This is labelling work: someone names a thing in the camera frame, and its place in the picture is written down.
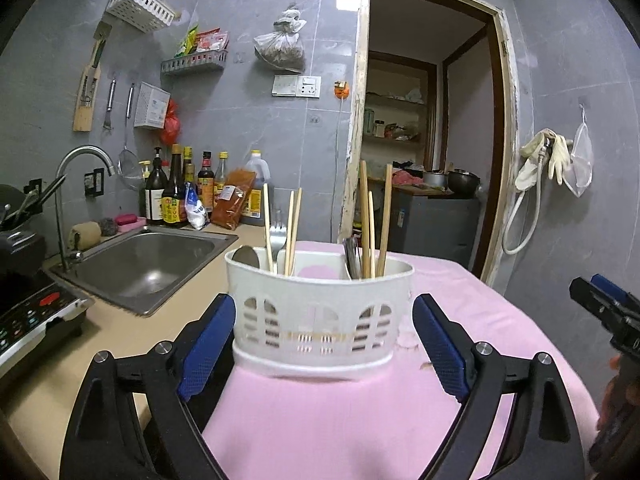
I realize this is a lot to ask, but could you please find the red cloth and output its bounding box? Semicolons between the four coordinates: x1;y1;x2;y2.
391;169;426;188

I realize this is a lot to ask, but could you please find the pink tablecloth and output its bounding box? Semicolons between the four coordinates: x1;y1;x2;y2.
202;240;601;480

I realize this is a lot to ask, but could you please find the person's right hand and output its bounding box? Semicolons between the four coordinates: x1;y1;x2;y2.
597;352;623;433

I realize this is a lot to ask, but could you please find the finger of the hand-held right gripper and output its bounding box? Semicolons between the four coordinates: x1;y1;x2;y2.
590;274;640;317
570;277;640;356

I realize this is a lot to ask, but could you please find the loofah sponge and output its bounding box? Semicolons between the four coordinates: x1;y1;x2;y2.
68;221;102;250

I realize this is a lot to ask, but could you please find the dark metal bowl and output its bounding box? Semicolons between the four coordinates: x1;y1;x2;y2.
446;170;482;196

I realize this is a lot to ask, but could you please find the pale rubber glove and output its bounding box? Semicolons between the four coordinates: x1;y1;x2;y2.
520;129;556;191
548;135;571;181

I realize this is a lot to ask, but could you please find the white blue salt bag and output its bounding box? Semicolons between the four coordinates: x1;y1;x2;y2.
185;182;208;231

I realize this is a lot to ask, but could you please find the clear bottle yellow cap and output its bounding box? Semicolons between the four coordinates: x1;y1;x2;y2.
215;151;230;196

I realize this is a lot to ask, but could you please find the grey wall switch cover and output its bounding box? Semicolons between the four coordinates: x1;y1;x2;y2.
272;75;301;97

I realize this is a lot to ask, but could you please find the bottle with yellow pump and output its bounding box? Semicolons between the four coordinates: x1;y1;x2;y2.
139;160;152;221

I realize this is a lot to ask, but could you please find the wooden shelf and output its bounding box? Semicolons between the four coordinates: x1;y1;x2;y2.
362;90;431;148

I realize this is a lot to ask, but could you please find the metal peeler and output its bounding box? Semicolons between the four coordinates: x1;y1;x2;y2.
103;79;117;131

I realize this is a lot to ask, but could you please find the brown oil jug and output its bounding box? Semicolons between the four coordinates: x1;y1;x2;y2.
240;150;272;226

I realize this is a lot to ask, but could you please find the pink soap dish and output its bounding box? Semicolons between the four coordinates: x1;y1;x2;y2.
115;213;147;233

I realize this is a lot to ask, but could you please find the white plastic wall basket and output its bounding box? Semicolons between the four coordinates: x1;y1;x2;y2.
105;0;177;33

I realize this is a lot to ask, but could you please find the dark bottle yellow cap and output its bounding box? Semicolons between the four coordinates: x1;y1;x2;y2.
182;146;196;196

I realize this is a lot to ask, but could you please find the metal spatula dark handle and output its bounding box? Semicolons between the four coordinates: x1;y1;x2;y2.
92;22;113;70

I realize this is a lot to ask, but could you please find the red snack packet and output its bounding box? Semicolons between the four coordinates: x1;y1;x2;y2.
195;28;230;54

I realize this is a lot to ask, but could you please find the metal mesh strainer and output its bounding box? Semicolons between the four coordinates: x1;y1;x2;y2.
118;82;146;191

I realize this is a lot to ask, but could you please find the dark pump bottle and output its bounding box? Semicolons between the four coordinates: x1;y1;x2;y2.
145;147;169;225

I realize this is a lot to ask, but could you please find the white cable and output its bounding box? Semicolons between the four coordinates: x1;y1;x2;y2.
330;97;346;243

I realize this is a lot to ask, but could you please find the yellow green snack packet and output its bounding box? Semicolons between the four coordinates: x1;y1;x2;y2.
175;25;200;58

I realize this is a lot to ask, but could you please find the white plastic utensil holder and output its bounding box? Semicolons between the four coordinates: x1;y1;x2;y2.
224;245;416;380

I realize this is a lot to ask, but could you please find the black utensil handle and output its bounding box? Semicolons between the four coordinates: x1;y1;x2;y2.
15;175;67;228

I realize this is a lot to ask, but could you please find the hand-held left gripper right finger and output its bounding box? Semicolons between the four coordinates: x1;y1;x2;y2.
411;292;586;480

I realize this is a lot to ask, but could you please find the dark bottle red cap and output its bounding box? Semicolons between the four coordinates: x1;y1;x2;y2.
197;151;216;211

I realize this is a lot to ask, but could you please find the tall soy sauce bottle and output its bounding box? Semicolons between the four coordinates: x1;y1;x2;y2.
161;145;188;227

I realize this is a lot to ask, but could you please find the red plastic bag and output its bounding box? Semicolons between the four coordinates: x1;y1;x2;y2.
160;100;180;146

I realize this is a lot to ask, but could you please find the red chili powder bag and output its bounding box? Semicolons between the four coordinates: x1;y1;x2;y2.
210;167;257;231

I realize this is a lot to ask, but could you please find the steel faucet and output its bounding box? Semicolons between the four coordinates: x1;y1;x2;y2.
55;145;117;271

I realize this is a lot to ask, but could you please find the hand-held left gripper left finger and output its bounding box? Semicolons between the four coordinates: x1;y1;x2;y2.
59;292;237;480

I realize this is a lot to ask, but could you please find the dark cabinet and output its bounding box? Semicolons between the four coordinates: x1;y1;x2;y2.
357;192;483;271

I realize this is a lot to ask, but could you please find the white paper box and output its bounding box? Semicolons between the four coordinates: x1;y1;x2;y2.
133;81;172;131

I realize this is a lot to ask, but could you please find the wooden knife rack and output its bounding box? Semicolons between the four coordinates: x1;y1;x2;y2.
73;52;103;132

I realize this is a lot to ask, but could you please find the wooden door frame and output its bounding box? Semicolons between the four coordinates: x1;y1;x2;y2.
340;0;518;286

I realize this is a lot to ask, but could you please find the induction cooker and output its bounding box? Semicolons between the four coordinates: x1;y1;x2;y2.
0;282;94;368

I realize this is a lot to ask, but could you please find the stainless steel sink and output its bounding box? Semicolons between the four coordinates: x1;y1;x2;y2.
50;225;240;317

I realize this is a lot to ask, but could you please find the metal fork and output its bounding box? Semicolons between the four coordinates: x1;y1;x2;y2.
268;211;288;276

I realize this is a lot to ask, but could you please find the plastic bag of dried goods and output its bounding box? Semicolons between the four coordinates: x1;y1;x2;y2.
253;8;307;72

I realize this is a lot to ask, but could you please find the black pot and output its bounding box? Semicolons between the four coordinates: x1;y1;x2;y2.
0;230;47;277

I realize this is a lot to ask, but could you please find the white hose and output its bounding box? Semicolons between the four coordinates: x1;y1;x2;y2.
501;135;556;256

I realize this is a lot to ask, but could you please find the metal spoon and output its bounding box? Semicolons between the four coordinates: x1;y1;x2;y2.
232;245;261;268
342;235;363;279

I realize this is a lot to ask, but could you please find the grey wall shelf basket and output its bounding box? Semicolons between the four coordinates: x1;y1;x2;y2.
160;50;229;77

